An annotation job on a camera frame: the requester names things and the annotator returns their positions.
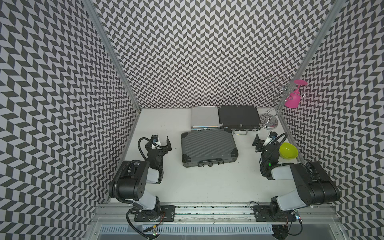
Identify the small silver poker case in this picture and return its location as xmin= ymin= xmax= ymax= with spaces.
xmin=191 ymin=106 xmax=220 ymax=131

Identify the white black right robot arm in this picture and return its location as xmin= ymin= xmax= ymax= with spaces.
xmin=252 ymin=132 xmax=341 ymax=214

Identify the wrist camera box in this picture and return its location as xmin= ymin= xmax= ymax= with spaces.
xmin=264 ymin=131 xmax=278 ymax=146
xmin=150 ymin=135 xmax=162 ymax=149

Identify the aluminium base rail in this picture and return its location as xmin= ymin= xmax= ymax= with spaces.
xmin=84 ymin=203 xmax=349 ymax=240

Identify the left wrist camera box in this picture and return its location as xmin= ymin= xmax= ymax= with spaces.
xmin=150 ymin=135 xmax=162 ymax=149

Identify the chrome glass holder stand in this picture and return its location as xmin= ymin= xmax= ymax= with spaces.
xmin=260 ymin=81 xmax=305 ymax=130

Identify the lime green plastic bowl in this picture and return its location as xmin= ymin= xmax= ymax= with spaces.
xmin=279 ymin=142 xmax=299 ymax=160

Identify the black textured poker case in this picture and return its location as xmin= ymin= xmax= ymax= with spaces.
xmin=218 ymin=106 xmax=262 ymax=136

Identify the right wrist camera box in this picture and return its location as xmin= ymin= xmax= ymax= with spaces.
xmin=264 ymin=131 xmax=278 ymax=146

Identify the large black poker case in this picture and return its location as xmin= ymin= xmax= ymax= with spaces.
xmin=181 ymin=129 xmax=239 ymax=168

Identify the pink plastic wine glass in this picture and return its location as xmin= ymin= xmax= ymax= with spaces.
xmin=285 ymin=80 xmax=308 ymax=109

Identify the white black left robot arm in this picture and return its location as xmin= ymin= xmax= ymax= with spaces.
xmin=109 ymin=135 xmax=172 ymax=216

